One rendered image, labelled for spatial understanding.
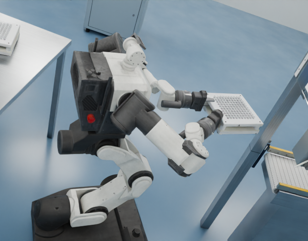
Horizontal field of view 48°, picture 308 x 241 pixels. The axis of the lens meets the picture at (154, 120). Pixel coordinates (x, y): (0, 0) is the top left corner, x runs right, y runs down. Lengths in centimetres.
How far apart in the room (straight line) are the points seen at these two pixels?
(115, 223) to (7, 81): 103
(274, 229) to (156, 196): 88
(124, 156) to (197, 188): 124
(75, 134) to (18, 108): 150
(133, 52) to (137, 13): 272
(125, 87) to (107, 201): 86
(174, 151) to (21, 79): 99
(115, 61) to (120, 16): 267
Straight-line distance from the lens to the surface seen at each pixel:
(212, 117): 166
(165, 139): 125
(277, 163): 205
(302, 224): 224
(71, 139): 161
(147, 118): 125
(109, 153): 164
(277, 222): 219
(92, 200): 206
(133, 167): 183
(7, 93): 183
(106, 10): 413
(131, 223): 222
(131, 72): 142
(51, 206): 200
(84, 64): 140
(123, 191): 198
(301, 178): 207
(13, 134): 285
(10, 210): 241
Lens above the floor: 200
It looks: 38 degrees down
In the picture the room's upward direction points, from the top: 21 degrees clockwise
